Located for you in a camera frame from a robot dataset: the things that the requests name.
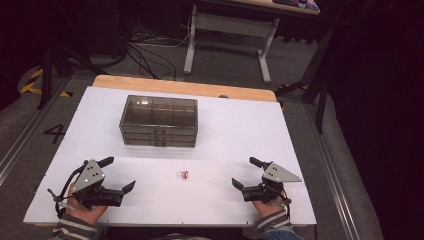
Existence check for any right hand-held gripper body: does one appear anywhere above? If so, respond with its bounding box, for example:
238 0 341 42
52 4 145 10
241 161 303 205

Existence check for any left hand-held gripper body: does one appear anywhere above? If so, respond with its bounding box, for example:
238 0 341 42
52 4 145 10
71 159 125 210

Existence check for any clear smoky plastic drawer box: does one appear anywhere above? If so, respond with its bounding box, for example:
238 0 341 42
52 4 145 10
118 94 199 148

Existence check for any person's right hand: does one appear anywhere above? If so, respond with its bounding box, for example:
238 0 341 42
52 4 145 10
250 186 290 218

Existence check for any person's left hand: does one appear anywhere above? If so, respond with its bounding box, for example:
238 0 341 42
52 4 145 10
64 182 109 225

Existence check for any white board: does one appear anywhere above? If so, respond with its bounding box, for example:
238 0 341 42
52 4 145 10
23 85 318 228

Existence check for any black metal stand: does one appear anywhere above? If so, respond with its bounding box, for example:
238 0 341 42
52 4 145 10
275 26 336 135

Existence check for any wooden table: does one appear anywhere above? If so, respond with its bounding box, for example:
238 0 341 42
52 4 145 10
91 74 278 103

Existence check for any black tripod stand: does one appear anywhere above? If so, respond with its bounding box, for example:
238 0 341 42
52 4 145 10
35 33 113 111

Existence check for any desk with white legs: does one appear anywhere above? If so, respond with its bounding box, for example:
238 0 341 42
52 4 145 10
182 0 322 84

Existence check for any colourful mat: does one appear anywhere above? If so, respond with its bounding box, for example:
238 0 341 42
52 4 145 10
271 0 321 12

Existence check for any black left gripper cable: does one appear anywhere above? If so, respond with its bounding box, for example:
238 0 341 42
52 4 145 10
47 165 88 219

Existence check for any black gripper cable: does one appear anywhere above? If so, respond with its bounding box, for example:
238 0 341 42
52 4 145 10
270 188 293 221
47 165 88 219

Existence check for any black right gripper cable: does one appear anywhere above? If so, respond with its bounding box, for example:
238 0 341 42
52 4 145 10
270 188 293 221

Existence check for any aluminium floor rail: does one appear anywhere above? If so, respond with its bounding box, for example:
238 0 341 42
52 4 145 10
0 78 72 187
301 99 363 240

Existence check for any bundle of floor cables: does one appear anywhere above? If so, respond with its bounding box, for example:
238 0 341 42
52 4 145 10
124 16 193 82

